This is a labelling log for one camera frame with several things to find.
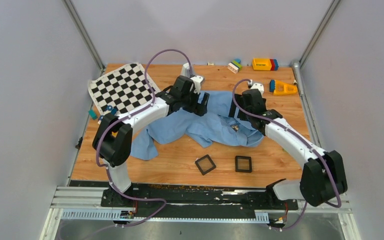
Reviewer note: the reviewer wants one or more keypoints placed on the left black square frame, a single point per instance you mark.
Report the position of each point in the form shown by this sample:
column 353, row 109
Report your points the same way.
column 205, row 164

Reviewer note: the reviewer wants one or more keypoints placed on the light blue shirt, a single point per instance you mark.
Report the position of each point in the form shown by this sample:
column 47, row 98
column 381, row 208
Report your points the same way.
column 214, row 126

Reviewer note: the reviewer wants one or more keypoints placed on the black white checkerboard mat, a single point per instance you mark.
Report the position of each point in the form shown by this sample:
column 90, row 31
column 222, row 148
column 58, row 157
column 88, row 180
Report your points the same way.
column 124, row 88

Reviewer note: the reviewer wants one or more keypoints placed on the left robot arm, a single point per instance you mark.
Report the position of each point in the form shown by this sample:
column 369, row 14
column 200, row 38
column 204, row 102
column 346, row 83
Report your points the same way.
column 113, row 139

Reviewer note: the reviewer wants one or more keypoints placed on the black square frame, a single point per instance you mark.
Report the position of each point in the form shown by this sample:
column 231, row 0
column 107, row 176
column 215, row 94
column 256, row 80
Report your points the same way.
column 243, row 164
column 205, row 164

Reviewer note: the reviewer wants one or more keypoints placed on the teal small block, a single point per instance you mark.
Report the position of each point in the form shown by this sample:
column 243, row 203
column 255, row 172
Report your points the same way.
column 92, row 114

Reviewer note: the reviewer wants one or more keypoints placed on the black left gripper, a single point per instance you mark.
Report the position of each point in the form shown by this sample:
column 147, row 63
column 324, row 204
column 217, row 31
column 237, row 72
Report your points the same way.
column 201, row 109

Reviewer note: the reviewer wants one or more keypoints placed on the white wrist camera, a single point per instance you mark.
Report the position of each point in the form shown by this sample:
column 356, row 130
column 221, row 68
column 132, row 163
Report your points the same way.
column 198, row 82
column 253, row 85

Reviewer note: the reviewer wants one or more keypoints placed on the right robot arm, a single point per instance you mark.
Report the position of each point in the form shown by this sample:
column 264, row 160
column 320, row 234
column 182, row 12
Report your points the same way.
column 323, row 177

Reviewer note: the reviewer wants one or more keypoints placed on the grey pipe in corner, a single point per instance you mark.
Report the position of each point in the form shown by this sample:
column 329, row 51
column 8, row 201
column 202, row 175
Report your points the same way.
column 296, row 67

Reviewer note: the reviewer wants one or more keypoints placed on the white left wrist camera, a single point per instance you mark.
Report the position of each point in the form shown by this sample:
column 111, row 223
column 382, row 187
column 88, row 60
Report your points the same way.
column 198, row 82

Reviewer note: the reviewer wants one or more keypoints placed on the white green blue blocks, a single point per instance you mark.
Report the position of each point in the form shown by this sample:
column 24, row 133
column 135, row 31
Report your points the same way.
column 235, row 65

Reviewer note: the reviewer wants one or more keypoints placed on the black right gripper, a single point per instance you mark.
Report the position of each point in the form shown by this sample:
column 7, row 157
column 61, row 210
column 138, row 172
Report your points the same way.
column 233, row 109

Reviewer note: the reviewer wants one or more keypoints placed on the gold leaf brooch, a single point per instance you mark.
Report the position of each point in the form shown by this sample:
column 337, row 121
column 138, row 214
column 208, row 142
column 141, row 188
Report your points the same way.
column 235, row 127

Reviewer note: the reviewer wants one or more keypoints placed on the right black square frame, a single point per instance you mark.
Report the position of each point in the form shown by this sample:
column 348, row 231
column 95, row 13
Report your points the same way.
column 243, row 164

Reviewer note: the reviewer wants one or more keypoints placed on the white metronome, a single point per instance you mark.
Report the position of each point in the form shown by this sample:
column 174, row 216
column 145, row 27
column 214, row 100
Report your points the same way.
column 187, row 70

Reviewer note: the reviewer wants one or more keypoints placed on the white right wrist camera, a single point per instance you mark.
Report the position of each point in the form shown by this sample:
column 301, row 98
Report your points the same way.
column 253, row 85

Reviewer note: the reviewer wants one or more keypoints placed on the yellow blue toy wedge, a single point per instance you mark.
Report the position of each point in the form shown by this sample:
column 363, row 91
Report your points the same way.
column 280, row 88

